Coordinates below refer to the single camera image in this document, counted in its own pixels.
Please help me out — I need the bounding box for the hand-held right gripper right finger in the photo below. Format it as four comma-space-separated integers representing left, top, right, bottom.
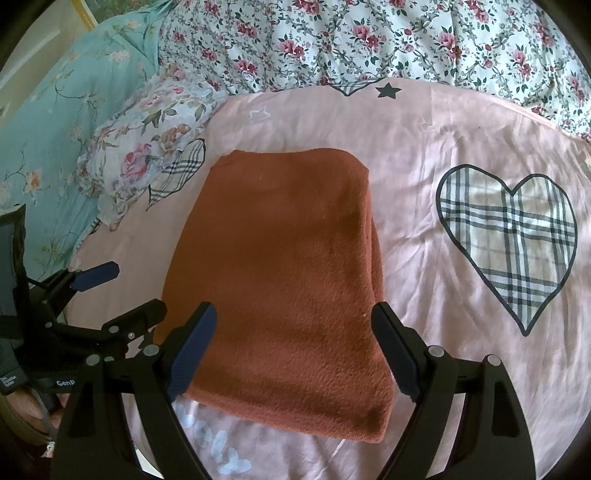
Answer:
370, 301, 536, 480

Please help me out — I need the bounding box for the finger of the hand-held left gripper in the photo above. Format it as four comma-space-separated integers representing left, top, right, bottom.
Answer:
28, 261, 122, 324
53, 298, 168, 365

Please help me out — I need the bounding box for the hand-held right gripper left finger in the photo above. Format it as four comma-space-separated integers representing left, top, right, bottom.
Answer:
50, 302, 219, 480

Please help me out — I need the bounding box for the orange knit sweater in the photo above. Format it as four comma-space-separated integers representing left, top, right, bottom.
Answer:
154, 148, 399, 445

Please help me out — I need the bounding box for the large flower print pillow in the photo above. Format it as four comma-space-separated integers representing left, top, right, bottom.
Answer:
76, 78, 228, 232

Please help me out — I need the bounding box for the teal floral blanket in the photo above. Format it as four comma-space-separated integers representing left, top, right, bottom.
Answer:
0, 0, 163, 278

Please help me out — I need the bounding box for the pink heart print bedsheet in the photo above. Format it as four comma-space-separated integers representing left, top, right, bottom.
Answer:
65, 78, 591, 480

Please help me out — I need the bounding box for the white red floral quilt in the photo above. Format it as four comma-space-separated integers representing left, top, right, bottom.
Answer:
157, 0, 591, 145

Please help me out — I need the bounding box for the framed green wall picture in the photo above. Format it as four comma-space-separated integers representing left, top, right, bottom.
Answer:
74, 0, 160, 27

